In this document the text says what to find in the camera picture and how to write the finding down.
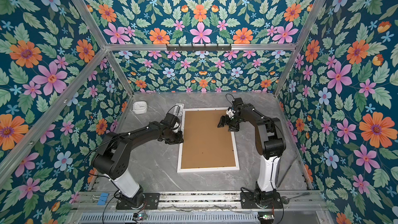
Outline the brown cardboard backing board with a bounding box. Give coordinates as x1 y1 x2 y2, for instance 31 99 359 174
180 109 237 170

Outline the white picture frame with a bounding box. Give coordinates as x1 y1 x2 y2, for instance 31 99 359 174
177 107 240 173

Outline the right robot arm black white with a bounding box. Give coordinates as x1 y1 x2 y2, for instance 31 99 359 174
218 97 286 208

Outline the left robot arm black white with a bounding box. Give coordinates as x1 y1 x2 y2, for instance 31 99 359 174
91 121 183 209

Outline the white round device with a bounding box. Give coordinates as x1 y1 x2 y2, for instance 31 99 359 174
133 101 148 115

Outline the blue binder clip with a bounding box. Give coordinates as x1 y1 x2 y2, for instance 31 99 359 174
97 193 109 206

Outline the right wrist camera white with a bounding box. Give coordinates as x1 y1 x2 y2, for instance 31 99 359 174
226 108 235 119

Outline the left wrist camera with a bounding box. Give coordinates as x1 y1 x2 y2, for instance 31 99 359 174
161 113 180 131

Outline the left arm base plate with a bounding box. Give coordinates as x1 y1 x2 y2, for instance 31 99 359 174
116 193 160 210

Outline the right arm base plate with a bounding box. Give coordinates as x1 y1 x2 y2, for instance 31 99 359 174
240 192 283 209

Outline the black hook rail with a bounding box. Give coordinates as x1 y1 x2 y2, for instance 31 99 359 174
166 44 232 52

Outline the white cable duct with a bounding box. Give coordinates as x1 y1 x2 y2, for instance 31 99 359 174
78 212 260 224

